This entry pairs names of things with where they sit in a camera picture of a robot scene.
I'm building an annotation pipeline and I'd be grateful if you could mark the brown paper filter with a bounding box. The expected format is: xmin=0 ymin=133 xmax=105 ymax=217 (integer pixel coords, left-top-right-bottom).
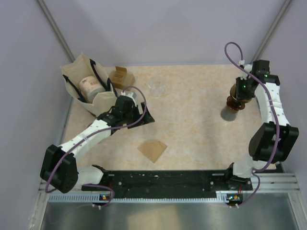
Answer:
xmin=138 ymin=139 xmax=167 ymax=163
xmin=230 ymin=84 xmax=251 ymax=103

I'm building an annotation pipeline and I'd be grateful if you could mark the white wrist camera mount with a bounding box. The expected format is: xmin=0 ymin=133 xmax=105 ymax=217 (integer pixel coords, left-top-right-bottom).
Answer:
xmin=120 ymin=91 xmax=137 ymax=99
xmin=239 ymin=60 xmax=252 ymax=80

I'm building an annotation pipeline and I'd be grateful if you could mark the cream canvas tote bag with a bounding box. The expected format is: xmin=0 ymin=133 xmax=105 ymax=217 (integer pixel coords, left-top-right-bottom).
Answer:
xmin=61 ymin=54 xmax=118 ymax=117

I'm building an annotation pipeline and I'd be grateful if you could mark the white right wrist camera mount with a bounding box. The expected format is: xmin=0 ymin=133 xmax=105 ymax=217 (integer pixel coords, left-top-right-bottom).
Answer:
xmin=239 ymin=60 xmax=252 ymax=80

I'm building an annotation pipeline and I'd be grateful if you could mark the brown cardboard box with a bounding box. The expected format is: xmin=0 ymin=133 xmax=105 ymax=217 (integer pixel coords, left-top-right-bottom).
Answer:
xmin=110 ymin=66 xmax=135 ymax=90

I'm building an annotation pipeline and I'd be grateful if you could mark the aluminium frame post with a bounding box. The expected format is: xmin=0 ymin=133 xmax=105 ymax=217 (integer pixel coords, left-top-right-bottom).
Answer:
xmin=251 ymin=0 xmax=294 ymax=63
xmin=35 ymin=0 xmax=75 ymax=63

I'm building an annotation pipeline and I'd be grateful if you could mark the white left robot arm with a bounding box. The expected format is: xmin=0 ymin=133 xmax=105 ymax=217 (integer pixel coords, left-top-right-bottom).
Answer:
xmin=40 ymin=94 xmax=155 ymax=193

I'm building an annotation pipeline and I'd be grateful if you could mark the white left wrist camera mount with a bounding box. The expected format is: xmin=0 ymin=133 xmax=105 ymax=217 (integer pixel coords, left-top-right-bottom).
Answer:
xmin=120 ymin=91 xmax=137 ymax=99

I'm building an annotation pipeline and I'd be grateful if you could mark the left aluminium frame post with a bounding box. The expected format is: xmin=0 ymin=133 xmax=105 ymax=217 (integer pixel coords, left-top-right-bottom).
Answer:
xmin=35 ymin=0 xmax=75 ymax=63

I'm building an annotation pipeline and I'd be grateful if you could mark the amber glass coffee dripper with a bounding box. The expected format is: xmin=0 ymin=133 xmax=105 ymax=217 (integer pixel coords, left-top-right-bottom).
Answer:
xmin=226 ymin=95 xmax=247 ymax=111

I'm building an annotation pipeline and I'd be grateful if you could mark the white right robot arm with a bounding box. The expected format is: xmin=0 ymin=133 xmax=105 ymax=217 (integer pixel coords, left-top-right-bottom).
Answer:
xmin=224 ymin=60 xmax=299 ymax=190

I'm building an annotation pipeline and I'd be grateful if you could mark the right aluminium frame post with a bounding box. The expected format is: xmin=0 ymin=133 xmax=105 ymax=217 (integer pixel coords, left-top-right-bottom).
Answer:
xmin=251 ymin=0 xmax=294 ymax=63

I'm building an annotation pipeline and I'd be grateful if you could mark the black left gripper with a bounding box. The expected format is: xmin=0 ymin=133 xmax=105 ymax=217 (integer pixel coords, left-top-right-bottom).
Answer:
xmin=122 ymin=102 xmax=154 ymax=129

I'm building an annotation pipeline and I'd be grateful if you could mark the grey slotted cable duct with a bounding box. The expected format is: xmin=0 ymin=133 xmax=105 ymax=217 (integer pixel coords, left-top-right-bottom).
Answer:
xmin=47 ymin=191 xmax=243 ymax=204

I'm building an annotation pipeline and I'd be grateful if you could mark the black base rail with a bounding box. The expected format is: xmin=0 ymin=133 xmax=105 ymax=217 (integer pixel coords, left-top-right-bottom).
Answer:
xmin=81 ymin=169 xmax=254 ymax=199

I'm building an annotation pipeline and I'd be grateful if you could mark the clear plastic cup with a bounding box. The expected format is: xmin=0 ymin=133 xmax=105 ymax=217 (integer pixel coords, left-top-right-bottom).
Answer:
xmin=148 ymin=80 xmax=166 ymax=98

